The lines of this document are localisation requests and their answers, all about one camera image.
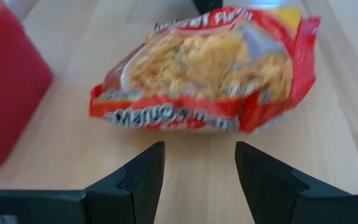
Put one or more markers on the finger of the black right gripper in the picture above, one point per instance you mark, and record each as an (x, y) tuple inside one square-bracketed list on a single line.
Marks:
[(207, 4)]

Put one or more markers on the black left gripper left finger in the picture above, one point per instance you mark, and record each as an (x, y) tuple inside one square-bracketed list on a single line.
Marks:
[(120, 199)]

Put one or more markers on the red plastic bin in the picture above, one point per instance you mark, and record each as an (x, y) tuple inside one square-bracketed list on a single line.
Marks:
[(5, 93)]

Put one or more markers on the red beef ramen noodle pack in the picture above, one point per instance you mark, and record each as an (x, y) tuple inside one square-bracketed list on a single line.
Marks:
[(204, 71)]

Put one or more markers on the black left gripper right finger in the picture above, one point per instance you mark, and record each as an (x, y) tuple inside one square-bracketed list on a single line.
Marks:
[(275, 199)]

